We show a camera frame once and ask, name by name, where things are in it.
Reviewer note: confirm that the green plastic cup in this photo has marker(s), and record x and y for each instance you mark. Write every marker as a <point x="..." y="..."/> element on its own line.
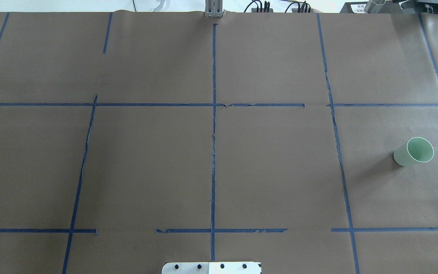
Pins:
<point x="416" y="150"/>

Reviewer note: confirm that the silver metal cylinder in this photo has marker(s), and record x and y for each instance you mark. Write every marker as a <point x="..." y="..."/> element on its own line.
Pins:
<point x="374" y="6"/>

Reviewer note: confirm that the aluminium profile post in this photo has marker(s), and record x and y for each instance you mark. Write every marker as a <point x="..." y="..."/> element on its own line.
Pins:
<point x="214" y="8"/>

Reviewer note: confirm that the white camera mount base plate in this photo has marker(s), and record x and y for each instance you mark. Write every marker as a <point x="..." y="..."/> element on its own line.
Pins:
<point x="228" y="267"/>

